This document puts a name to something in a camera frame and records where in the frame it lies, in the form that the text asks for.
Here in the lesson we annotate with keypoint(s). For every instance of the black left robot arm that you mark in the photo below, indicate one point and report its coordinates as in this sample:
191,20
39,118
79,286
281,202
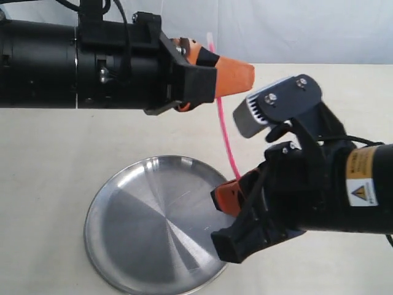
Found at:
99,64

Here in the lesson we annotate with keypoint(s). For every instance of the grey wrist camera on right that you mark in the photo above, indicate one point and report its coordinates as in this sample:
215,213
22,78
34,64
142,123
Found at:
289,99

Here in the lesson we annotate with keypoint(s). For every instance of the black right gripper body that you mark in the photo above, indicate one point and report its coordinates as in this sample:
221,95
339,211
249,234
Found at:
297,190

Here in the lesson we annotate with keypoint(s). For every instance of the pink plastic straw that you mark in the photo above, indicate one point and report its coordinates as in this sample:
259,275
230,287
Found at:
221,117

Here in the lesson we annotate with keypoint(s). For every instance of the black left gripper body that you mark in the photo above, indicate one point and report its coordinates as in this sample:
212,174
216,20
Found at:
156,77

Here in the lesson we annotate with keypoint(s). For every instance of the white backdrop cloth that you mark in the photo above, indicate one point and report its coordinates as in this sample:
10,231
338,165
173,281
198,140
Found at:
282,31

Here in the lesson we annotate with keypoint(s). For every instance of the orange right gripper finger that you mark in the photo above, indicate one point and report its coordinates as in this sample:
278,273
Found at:
230,196

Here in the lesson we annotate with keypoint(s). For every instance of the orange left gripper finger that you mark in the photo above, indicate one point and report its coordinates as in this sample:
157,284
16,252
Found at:
194,52
233,76

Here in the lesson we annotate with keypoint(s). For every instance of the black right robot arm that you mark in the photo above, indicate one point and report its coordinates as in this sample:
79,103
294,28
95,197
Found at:
366,195

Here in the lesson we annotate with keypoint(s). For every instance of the round silver metal plate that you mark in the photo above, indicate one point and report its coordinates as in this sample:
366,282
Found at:
148,229

